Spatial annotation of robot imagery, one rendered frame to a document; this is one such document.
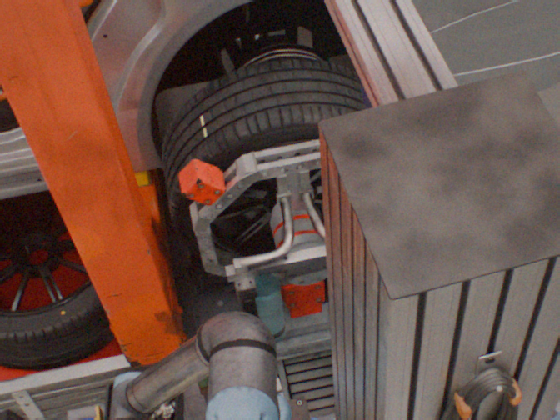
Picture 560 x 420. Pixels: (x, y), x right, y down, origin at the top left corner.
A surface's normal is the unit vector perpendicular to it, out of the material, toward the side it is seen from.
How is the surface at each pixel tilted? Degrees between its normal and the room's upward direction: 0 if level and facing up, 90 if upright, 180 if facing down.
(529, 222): 0
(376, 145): 0
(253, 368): 25
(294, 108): 7
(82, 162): 90
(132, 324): 90
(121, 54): 90
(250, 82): 9
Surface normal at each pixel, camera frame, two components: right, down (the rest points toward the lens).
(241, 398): -0.03, -0.56
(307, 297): 0.20, 0.78
